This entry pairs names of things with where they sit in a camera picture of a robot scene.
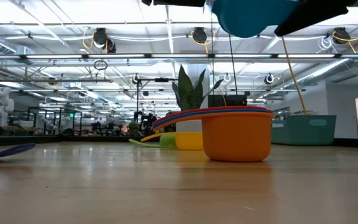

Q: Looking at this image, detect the teal measuring cup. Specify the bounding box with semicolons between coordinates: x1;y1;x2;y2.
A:
211;0;301;39

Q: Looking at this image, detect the green measuring cup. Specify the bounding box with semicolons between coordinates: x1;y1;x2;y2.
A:
128;134;177;149

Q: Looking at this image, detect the yellow measuring cup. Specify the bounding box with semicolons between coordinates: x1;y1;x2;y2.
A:
140;132;204;151

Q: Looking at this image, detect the orange large measuring cup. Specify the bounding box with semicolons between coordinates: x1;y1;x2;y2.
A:
152;110;276;162

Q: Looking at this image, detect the indigo small measuring cup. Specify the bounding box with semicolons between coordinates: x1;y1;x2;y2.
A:
0;143;37;162

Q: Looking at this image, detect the teal plastic basket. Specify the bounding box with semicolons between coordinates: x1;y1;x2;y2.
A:
271;114;337;146

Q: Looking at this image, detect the green snake plant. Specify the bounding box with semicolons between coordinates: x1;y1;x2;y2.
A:
172;64;224;112

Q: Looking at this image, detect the black monitor screen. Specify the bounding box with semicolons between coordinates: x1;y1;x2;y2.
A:
208;95;248;108

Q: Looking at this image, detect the white round plant pot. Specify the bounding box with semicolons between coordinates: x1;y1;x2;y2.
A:
175;119;203;134

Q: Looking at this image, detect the black ceiling cable reel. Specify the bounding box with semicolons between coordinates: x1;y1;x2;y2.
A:
192;27;208;44
93;27;117;54
333;27;351;45

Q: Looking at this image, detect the yellow hanging cable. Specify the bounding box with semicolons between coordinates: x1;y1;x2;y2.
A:
280;36;308;115

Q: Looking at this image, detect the black hanging cable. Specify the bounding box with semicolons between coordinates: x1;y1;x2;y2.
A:
227;34;239;96

